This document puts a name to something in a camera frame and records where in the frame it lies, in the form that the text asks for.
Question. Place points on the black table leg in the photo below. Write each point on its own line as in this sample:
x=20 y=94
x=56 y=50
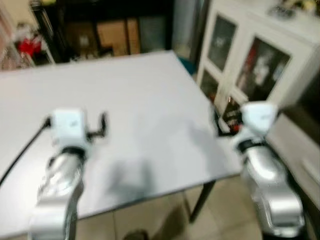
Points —
x=201 y=201

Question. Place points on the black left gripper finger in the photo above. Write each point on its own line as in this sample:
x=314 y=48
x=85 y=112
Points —
x=103 y=124

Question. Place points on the white glass-door cabinet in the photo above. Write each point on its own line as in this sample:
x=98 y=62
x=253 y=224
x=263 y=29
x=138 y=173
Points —
x=260 y=55

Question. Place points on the grey low sideboard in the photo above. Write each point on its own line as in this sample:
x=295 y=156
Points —
x=297 y=150

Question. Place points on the red decoration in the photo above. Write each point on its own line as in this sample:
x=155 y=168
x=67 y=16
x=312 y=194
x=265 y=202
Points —
x=30 y=46

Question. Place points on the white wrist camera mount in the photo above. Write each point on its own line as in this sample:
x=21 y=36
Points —
x=259 y=119
x=69 y=125

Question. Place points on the black storage shelf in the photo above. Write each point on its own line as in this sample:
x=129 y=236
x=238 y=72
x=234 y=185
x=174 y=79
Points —
x=100 y=25

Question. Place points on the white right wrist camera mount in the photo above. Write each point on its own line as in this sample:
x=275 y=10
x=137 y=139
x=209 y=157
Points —
x=259 y=119

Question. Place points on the teal chair seat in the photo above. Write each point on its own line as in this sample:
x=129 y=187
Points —
x=187 y=65

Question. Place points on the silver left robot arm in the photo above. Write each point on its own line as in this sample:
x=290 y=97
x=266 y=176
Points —
x=59 y=190

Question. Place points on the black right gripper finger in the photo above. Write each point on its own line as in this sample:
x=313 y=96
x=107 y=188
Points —
x=218 y=119

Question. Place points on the black television screen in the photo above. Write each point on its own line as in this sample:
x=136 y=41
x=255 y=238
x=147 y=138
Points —
x=306 y=102

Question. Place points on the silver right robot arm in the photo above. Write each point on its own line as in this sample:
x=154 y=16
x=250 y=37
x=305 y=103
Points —
x=270 y=190

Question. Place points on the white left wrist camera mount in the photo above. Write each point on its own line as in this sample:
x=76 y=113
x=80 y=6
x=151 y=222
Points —
x=69 y=125

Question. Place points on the brown cardboard box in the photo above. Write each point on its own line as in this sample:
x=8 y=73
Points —
x=117 y=36

